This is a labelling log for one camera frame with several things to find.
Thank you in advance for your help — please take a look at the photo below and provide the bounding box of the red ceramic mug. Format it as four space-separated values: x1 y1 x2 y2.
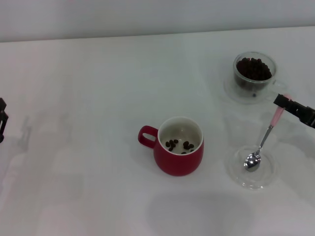
137 116 205 177

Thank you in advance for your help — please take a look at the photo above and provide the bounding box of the clear glass dish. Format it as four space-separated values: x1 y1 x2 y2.
226 144 278 190

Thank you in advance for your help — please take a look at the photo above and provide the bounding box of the heap of coffee beans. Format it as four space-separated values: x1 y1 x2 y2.
235 57 273 91

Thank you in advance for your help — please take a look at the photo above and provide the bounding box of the pink-handled metal spoon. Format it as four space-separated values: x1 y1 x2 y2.
244 93 293 173

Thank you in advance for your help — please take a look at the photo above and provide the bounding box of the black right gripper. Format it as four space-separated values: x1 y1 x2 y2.
273 93 315 129

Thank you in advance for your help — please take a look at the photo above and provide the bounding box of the clear glass saucer under cup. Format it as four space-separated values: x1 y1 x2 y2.
223 75 279 106

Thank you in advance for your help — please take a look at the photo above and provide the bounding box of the clear glass cup with handle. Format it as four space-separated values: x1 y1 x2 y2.
233 51 288 99

